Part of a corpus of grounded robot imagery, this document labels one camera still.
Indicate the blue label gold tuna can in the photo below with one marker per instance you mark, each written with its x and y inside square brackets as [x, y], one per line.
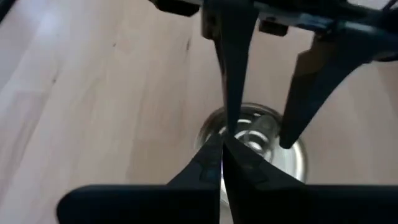
[289, 161]

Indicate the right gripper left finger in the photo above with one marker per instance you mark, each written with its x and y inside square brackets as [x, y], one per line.
[202, 186]

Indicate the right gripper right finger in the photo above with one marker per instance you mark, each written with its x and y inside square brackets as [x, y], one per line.
[258, 193]

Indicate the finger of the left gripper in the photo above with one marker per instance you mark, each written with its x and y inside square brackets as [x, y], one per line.
[236, 62]
[326, 71]

